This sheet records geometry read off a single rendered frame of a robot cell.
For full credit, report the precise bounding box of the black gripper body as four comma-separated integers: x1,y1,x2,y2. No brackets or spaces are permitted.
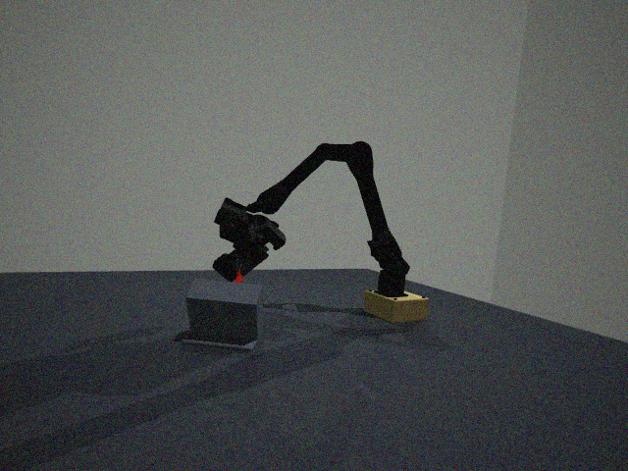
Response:
213,222,286,282

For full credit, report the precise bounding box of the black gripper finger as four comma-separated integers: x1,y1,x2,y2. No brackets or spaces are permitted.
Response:
240,239,269,276
227,251,243,277

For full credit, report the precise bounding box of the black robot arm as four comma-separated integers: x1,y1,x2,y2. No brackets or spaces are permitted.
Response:
214,141,410,297

